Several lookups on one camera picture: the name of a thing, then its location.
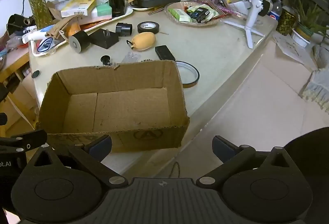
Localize yellow white medicine box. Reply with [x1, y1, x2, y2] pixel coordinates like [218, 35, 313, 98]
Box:
[60, 0, 97, 18]

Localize red flat packet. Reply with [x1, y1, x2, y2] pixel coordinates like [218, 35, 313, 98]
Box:
[80, 19, 108, 30]

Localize wooden chopsticks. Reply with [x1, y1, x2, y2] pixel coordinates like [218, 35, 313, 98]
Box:
[148, 6, 165, 15]

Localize green wet wipes pack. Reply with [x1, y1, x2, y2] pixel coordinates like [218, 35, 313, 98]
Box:
[168, 8, 192, 23]

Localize white gimbal tripod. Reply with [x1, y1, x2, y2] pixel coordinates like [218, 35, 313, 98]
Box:
[224, 0, 275, 49]

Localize white plastic tray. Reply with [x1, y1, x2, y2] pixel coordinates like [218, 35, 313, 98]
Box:
[29, 5, 134, 57]

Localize black plastic pipe adapter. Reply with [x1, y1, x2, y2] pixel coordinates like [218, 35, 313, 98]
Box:
[115, 22, 133, 36]

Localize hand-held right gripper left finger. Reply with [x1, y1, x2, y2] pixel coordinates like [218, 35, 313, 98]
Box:
[33, 135, 128, 190]

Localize amber tape ring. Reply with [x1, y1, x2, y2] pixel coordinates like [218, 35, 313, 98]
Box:
[175, 61, 200, 89]

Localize black cylinder roll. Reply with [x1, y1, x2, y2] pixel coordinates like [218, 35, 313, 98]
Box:
[68, 30, 90, 54]

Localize white blue tube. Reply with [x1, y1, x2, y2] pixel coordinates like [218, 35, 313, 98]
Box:
[22, 24, 56, 44]

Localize green tissue box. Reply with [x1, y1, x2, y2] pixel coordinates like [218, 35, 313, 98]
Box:
[87, 4, 113, 22]

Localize black power adapter plug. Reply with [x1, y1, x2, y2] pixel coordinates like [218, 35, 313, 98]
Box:
[89, 28, 119, 49]

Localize small black printed box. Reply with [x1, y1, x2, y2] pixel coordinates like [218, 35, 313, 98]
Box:
[190, 7, 210, 22]

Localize clear glass bowl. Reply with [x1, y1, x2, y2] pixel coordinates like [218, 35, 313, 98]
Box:
[164, 1, 222, 27]

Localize orange packet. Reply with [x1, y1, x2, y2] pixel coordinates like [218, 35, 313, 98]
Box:
[67, 22, 81, 37]

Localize blue label soda bottle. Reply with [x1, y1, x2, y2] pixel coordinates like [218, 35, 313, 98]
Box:
[269, 0, 283, 21]

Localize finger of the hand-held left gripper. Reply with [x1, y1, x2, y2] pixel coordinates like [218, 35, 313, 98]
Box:
[0, 130, 47, 153]

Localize yellow egg-shaped case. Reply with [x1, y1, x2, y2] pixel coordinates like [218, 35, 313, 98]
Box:
[127, 32, 156, 51]

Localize green white snack packet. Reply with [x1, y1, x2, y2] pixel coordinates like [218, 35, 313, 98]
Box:
[186, 4, 219, 19]

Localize yellow patterned can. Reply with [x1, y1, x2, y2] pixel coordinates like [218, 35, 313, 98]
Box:
[276, 8, 296, 36]

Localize white potted plant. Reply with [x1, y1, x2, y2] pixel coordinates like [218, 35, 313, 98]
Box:
[290, 0, 329, 47]

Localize white plate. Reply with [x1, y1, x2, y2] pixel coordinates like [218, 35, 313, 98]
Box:
[127, 5, 155, 11]

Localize small black rectangular box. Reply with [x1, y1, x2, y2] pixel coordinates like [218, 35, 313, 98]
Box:
[155, 45, 176, 61]

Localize cardboard box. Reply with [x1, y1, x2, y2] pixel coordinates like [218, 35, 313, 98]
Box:
[36, 60, 190, 153]

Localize brown burlap drawstring pouch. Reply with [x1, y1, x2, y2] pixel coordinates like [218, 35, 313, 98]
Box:
[49, 14, 83, 39]

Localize clear plastic case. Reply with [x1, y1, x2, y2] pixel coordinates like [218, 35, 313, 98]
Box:
[121, 51, 140, 63]

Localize clear pink striped bag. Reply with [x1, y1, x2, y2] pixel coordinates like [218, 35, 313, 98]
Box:
[199, 0, 244, 19]

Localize black round socket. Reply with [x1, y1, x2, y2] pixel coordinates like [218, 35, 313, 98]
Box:
[100, 55, 114, 66]

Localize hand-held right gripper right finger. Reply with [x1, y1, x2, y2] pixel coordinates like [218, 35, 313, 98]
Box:
[197, 136, 297, 187]

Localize black electrical tape roll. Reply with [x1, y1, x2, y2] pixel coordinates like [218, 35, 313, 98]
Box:
[137, 21, 160, 34]

